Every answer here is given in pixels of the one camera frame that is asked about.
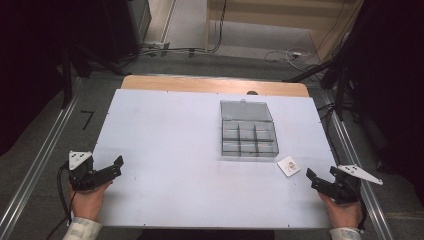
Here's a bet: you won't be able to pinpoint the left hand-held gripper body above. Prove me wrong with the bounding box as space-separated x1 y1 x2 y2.
67 151 105 193

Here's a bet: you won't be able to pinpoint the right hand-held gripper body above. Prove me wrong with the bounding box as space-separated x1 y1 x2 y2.
327 163 384 205

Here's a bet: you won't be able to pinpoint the small white square card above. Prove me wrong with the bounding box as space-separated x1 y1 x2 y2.
276 155 301 178

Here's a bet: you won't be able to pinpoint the clear plastic compartment box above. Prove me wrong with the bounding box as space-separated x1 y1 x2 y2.
219 98 280 158

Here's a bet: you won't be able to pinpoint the person's right hand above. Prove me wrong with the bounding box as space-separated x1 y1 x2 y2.
317 191 363 230

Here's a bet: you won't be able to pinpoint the person's left hand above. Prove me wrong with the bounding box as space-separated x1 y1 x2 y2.
69 181 112 223

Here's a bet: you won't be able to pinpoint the black metal stand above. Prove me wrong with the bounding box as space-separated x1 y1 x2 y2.
333 31 349 122

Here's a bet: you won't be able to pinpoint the dark curtain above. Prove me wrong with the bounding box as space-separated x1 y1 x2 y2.
328 0 424 204
0 0 153 158

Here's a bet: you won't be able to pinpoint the metal floor rail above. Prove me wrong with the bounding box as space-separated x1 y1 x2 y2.
0 77 84 240
321 89 396 240

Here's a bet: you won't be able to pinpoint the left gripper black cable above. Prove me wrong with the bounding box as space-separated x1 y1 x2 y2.
45 162 75 240

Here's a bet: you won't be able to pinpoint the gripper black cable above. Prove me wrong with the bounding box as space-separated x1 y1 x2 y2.
356 194 369 232
45 162 75 240

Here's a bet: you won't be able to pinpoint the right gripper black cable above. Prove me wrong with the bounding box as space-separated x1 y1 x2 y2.
356 194 369 232

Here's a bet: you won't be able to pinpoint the white floor cable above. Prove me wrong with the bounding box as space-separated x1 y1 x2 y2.
263 46 313 72

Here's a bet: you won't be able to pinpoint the black floor cables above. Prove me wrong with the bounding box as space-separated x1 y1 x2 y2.
114 0 229 68

